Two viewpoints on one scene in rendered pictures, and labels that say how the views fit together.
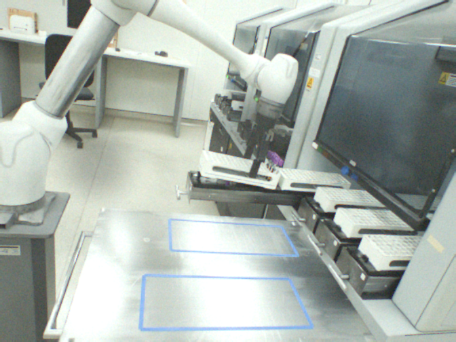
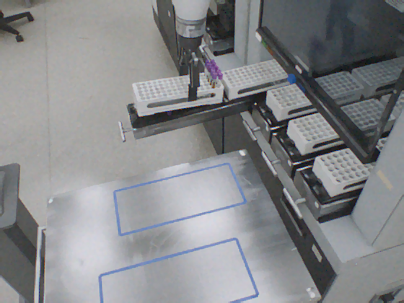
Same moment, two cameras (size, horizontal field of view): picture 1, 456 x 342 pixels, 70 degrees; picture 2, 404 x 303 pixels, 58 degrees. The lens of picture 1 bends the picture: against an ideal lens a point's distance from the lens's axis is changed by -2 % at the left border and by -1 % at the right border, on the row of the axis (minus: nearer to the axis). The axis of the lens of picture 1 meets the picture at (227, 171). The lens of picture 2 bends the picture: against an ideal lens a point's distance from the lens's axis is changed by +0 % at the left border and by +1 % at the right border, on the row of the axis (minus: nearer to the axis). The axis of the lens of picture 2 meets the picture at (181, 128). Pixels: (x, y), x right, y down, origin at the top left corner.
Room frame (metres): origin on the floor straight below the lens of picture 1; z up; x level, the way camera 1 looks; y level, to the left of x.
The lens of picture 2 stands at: (0.21, -0.14, 1.66)
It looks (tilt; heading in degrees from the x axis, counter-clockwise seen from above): 45 degrees down; 6
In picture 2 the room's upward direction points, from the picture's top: 6 degrees counter-clockwise
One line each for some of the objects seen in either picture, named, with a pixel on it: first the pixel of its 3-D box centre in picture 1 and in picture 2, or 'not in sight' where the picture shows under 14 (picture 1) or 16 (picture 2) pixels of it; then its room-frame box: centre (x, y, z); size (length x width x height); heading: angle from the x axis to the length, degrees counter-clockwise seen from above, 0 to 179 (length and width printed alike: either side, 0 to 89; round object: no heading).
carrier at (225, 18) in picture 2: (280, 144); (226, 20); (1.65, -0.24, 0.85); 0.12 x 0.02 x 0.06; 17
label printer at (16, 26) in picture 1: (22, 24); not in sight; (3.71, 2.51, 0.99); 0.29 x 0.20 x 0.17; 25
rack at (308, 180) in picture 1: (311, 182); (263, 77); (1.26, -0.35, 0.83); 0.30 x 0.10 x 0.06; 107
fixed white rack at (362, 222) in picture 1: (379, 225); (339, 127); (1.00, -0.54, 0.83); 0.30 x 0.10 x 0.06; 107
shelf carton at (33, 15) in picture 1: (22, 20); not in sight; (3.90, 2.63, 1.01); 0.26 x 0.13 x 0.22; 107
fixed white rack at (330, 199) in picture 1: (354, 203); (313, 96); (1.15, -0.50, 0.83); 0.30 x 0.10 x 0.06; 107
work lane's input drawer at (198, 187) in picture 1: (268, 191); (216, 100); (1.21, -0.18, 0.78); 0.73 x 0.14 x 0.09; 107
